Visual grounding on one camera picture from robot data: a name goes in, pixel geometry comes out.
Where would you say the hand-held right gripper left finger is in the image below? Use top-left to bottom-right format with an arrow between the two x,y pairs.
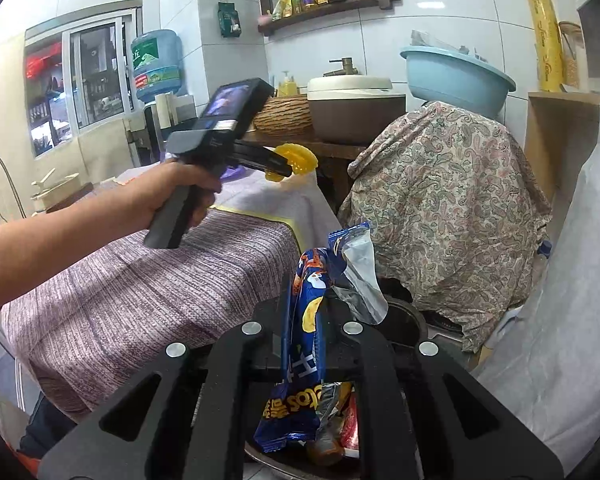
36,300 -> 291,480

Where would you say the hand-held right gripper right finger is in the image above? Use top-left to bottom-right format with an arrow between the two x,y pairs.
325,297 -> 566,480

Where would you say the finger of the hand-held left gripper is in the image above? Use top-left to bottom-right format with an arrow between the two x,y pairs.
233,141 -> 291,166
237,157 -> 294,179

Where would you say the yellow ridged plastic tray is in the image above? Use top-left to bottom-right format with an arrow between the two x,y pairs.
266,142 -> 318,183

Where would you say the black trash bin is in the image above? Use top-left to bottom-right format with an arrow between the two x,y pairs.
242,280 -> 431,480

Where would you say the blue orange snack bag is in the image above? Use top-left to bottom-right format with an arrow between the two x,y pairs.
252,247 -> 333,455

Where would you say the orange drink can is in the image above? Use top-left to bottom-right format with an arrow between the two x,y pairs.
306,410 -> 348,467

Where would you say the person's left forearm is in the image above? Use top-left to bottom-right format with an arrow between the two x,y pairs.
0,180 -> 148,322

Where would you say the person's left hand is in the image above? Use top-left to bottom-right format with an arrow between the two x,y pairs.
117,160 -> 224,235

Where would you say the white cloth with yellow trim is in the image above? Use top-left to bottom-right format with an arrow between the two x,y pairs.
115,162 -> 343,241

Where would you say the dark water dispenser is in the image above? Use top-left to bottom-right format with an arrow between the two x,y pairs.
142,94 -> 198,166

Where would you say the wicker basket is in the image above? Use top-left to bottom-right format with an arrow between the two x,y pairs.
252,94 -> 313,137

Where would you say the dark wooden counter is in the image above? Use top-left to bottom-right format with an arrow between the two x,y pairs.
242,130 -> 368,162

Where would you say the red packet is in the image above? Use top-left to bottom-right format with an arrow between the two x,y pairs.
340,392 -> 362,458

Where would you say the yellow soap bottle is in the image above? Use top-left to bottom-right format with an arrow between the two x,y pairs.
277,71 -> 301,97

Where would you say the blue water jug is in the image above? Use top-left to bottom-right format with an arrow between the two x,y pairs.
130,29 -> 185,103

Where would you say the purple striped tablecloth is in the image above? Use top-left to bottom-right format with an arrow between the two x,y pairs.
0,207 -> 301,423

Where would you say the brown pot with white lid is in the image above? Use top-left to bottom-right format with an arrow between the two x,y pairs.
306,75 -> 407,145

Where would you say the sliding window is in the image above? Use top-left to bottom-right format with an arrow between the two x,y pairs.
24,7 -> 142,161

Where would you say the paisley cloth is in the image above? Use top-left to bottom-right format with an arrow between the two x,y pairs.
337,101 -> 553,353

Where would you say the cream plastic container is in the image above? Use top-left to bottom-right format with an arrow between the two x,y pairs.
30,167 -> 81,213

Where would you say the white plastic sheet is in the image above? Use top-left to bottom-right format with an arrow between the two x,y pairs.
472,95 -> 600,473

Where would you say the light blue plastic basin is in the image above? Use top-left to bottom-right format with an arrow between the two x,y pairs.
399,45 -> 517,118

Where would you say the clear plastic bag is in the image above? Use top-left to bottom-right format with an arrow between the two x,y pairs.
410,29 -> 487,61

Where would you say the light wooden cabinet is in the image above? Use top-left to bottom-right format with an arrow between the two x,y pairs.
524,91 -> 600,211

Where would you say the yellow printed roll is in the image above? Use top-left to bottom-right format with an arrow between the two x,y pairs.
525,0 -> 565,93

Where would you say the tan woven container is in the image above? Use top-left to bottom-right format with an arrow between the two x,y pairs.
557,21 -> 582,90

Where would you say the green wall packet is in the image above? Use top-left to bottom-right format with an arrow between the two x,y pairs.
217,1 -> 242,38

